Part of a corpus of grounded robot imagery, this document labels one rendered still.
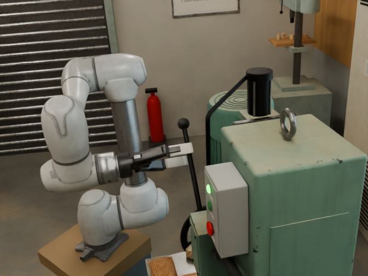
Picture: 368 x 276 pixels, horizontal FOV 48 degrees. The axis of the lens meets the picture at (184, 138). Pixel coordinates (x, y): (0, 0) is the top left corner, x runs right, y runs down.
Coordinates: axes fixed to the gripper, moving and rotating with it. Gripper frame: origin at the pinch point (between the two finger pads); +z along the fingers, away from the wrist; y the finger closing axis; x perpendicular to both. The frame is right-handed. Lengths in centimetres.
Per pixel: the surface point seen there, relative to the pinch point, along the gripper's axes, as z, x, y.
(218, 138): 6.5, -1.5, 16.7
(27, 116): -104, 141, -286
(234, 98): 13.0, 8.7, 17.7
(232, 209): -0.1, -22.7, 41.5
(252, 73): 12.3, 6.2, 37.5
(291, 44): 131, 123, -172
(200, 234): -4.3, -24.9, 24.1
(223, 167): 0.7, -13.9, 38.7
